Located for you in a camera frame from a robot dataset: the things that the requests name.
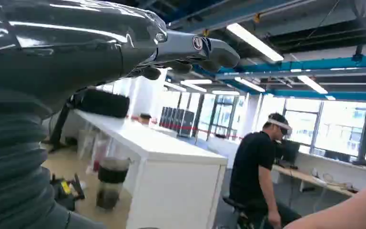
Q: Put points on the clear cylinder with black band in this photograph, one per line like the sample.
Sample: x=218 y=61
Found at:
x=111 y=183

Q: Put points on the black case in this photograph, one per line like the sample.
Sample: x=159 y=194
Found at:
x=102 y=102

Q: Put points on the red barrier tape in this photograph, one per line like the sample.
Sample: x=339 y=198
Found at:
x=214 y=132

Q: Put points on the black stool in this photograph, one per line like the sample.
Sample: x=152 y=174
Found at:
x=235 y=205

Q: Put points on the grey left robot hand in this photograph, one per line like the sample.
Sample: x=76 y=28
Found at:
x=69 y=47

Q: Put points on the wooden desk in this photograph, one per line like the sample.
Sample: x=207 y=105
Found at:
x=312 y=180

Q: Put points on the black tripod leg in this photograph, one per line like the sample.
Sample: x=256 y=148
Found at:
x=60 y=126

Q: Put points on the ribbed grey left arm sleeve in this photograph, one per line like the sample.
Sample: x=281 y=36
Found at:
x=9 y=158

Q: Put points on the blue ceiling beam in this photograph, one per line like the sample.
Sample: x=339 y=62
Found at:
x=303 y=64

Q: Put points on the long white table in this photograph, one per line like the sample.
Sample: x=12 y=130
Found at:
x=167 y=164

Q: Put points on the person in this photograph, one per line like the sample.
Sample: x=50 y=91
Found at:
x=254 y=164

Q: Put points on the black and yellow tool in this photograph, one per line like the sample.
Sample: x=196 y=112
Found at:
x=66 y=189

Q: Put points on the black monitor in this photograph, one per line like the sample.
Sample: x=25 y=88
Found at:
x=288 y=151

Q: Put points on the long ceiling light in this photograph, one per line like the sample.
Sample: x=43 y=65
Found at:
x=254 y=41
x=249 y=84
x=312 y=84

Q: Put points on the row of black computer towers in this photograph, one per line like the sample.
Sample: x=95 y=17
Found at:
x=178 y=120

